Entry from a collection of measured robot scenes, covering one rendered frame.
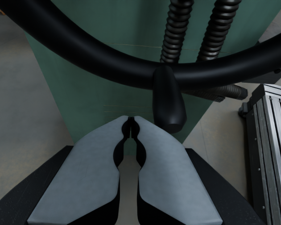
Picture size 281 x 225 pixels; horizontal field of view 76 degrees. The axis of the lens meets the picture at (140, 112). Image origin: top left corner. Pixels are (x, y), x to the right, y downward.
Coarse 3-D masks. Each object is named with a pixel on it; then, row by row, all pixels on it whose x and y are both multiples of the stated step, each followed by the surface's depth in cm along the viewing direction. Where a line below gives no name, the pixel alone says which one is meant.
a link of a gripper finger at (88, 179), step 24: (120, 120) 11; (96, 144) 9; (120, 144) 10; (72, 168) 8; (96, 168) 8; (48, 192) 7; (72, 192) 7; (96, 192) 7; (48, 216) 6; (72, 216) 6; (96, 216) 6
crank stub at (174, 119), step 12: (156, 72) 15; (168, 72) 15; (156, 84) 14; (168, 84) 14; (156, 96) 14; (168, 96) 13; (180, 96) 13; (156, 108) 13; (168, 108) 12; (180, 108) 13; (156, 120) 13; (168, 120) 12; (180, 120) 12; (168, 132) 13
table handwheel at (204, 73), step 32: (0, 0) 10; (32, 0) 11; (32, 32) 12; (64, 32) 13; (96, 64) 15; (128, 64) 16; (160, 64) 17; (192, 64) 17; (224, 64) 16; (256, 64) 16
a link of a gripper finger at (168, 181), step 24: (144, 120) 12; (144, 144) 9; (168, 144) 9; (144, 168) 8; (168, 168) 8; (192, 168) 8; (144, 192) 7; (168, 192) 7; (192, 192) 7; (144, 216) 7; (168, 216) 6; (192, 216) 6; (216, 216) 6
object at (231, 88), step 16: (176, 0) 17; (192, 0) 18; (224, 0) 17; (240, 0) 17; (176, 16) 18; (224, 16) 18; (176, 32) 19; (208, 32) 20; (224, 32) 20; (176, 48) 21; (208, 48) 21; (208, 96) 32; (224, 96) 34; (240, 96) 33
